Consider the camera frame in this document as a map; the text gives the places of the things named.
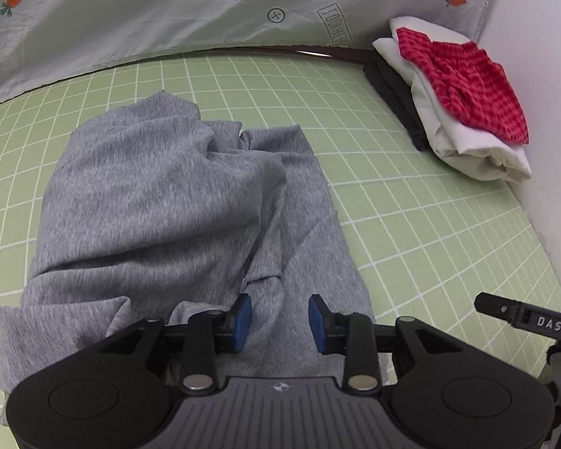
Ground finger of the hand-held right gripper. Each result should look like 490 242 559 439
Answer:
475 291 561 338

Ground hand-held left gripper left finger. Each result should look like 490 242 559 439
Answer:
93 293 254 394

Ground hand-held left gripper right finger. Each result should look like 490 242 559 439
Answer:
307 294 468 392

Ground grey sweatshirt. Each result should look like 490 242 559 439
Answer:
0 91 392 427

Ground white folded cloth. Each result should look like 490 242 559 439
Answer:
373 16 533 184

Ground black folded cloth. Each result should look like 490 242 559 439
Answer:
364 62 432 152

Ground red checked shorts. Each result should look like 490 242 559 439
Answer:
396 27 530 146

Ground pale grey printed quilt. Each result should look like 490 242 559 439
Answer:
0 0 502 112

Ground dark brown bed rail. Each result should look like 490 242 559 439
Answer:
182 45 375 64

